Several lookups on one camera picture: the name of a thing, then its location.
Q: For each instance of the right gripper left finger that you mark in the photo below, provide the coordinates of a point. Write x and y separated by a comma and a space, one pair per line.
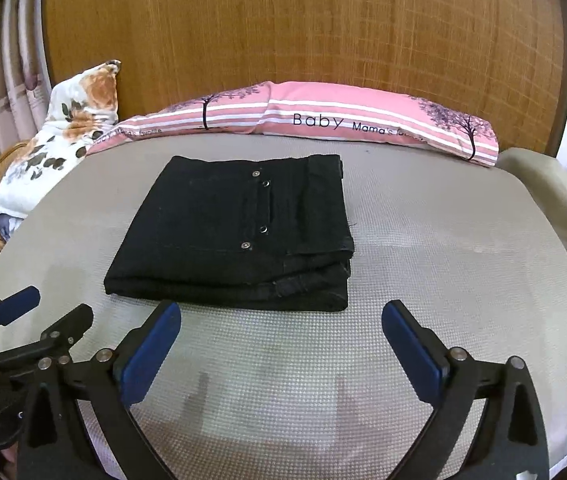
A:
54, 442

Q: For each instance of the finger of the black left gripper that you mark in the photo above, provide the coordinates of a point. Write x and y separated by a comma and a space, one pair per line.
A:
18, 304
54, 341

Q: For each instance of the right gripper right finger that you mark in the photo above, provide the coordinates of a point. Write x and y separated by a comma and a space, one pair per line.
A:
510, 440

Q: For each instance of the black denim pants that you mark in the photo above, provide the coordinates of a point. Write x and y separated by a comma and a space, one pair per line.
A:
268, 235

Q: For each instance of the floral orange white pillow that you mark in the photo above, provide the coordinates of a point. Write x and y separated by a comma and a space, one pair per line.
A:
81, 109

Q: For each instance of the beige woven bed mat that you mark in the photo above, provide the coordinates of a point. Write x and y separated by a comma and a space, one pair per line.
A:
280, 395

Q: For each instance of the pink striped Baby pillow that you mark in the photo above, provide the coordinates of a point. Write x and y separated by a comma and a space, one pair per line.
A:
314, 110

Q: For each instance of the wooden headboard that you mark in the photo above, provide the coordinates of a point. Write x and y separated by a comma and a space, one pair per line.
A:
502, 60

